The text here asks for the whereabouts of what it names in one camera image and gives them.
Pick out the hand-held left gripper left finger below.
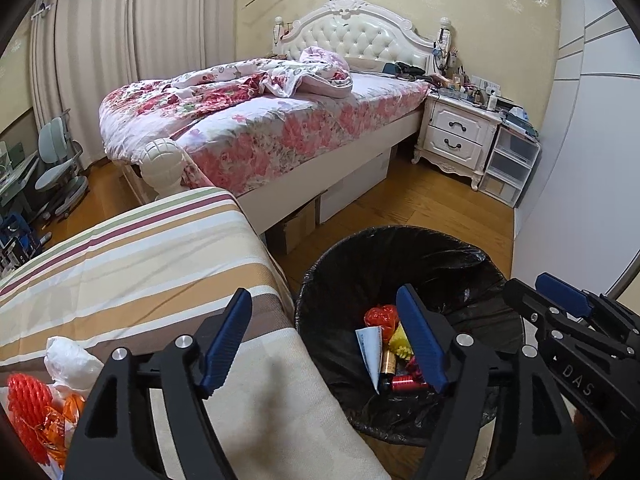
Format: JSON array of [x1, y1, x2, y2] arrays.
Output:
[[65, 287, 253, 480]]

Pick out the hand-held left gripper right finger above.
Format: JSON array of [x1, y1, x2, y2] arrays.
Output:
[[395, 284, 574, 480]]

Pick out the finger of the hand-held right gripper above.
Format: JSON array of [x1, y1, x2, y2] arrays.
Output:
[[535, 272, 640, 343], [502, 279, 626, 356]]

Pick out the yellow foam net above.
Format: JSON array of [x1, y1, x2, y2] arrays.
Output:
[[389, 322, 416, 361]]

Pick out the red foam net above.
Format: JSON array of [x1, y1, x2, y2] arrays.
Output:
[[364, 304, 401, 333], [7, 372, 56, 461]]

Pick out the white blue paper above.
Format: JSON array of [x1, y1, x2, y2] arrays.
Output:
[[355, 327, 383, 393]]

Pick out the black-lined trash bin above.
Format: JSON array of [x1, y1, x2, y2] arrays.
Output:
[[295, 225, 526, 448]]

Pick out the white plastic bag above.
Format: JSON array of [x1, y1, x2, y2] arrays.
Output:
[[44, 336, 106, 401]]

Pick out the orange snack wrapper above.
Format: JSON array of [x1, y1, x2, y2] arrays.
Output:
[[37, 392, 88, 468]]

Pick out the person's right forearm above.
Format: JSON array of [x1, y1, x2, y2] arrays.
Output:
[[570, 407, 640, 480]]

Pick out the white wardrobe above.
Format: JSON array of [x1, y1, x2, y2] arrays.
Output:
[[512, 0, 640, 311]]

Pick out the clear plastic drawer unit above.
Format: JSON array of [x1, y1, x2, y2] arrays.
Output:
[[477, 125, 542, 208]]

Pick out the brown cardboard box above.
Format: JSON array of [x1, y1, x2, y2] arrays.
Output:
[[272, 197, 321, 256]]

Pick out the cardboard boxes under bed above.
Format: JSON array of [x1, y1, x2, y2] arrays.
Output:
[[320, 152, 392, 224]]

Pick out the white nightstand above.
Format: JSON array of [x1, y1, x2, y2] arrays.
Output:
[[412, 92, 503, 191]]

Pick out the cluster of small bottles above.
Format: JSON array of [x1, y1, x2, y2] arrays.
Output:
[[435, 67, 506, 111]]

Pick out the floral bed sheet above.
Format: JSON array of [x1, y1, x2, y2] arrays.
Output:
[[175, 72, 432, 196]]

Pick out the blue storage basket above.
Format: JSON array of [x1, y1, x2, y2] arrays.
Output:
[[0, 212, 38, 273]]

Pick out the floral quilt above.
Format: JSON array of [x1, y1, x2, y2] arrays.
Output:
[[100, 46, 353, 161]]

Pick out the dark clothing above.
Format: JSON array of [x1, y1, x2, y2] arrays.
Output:
[[382, 61, 426, 81]]

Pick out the grey desk chair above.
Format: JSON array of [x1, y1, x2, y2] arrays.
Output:
[[35, 107, 91, 221]]

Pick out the grey study desk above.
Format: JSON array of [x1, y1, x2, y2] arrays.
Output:
[[0, 152, 41, 221]]

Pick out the white bed with tufted headboard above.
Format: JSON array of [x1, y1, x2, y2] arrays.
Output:
[[97, 0, 436, 241]]

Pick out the beige curtain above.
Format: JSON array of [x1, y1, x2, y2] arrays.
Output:
[[127, 0, 241, 83], [30, 0, 138, 168]]

